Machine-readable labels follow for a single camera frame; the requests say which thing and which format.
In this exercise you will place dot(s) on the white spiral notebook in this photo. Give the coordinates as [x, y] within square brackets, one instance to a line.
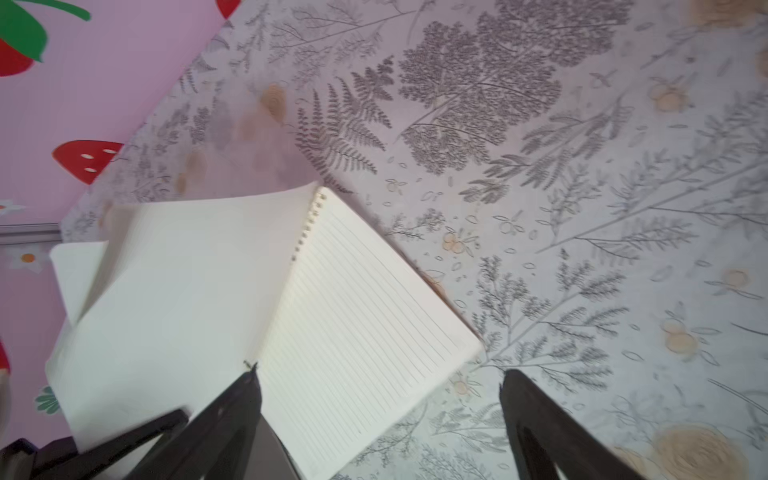
[346, 337]

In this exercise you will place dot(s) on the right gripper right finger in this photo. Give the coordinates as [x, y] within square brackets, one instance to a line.
[547, 442]

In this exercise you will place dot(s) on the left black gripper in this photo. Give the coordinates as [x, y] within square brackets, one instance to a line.
[60, 459]

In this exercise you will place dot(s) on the left aluminium corner post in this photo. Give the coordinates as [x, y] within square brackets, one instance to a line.
[20, 234]

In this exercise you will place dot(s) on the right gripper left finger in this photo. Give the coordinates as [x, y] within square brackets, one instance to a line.
[216, 444]

